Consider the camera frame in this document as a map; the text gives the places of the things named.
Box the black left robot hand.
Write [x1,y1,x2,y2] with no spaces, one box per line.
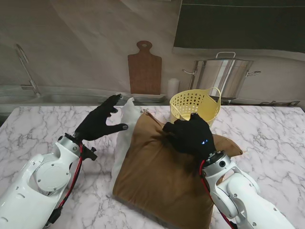
[75,94,129,142]

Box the red black left arm cable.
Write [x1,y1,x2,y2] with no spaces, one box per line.
[45,143,84,227]

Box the brown pillowcase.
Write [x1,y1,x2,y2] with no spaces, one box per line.
[112,108,244,229]

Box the large steel stock pot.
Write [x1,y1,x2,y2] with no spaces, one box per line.
[182,52,262,100]

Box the chrome kitchen faucet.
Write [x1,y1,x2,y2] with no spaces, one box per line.
[15,43,41,96]

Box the black stove grate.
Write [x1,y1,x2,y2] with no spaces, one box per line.
[259,100,301,107]

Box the steel kitchen sink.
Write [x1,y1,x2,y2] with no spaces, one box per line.
[0,92,117,105]

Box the red black arm cable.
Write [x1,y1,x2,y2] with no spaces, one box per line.
[199,161,239,229]
[45,143,84,227]

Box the red black right arm cable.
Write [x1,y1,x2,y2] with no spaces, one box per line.
[199,161,239,229]

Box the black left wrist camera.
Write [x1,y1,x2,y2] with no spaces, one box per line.
[83,147,98,161]

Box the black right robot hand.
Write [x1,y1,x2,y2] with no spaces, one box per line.
[162,113,217,161]

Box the brown wooden cutting board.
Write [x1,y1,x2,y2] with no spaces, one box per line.
[127,40,163,95]

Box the white pillar candle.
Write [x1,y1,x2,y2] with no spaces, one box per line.
[168,78,180,96]

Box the dark range hood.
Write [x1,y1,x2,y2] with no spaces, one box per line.
[173,0,305,52]

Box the yellow perforated laundry basket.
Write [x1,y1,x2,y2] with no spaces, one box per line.
[169,87,222,128]

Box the white pillow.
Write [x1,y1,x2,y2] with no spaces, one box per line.
[110,96,139,178]

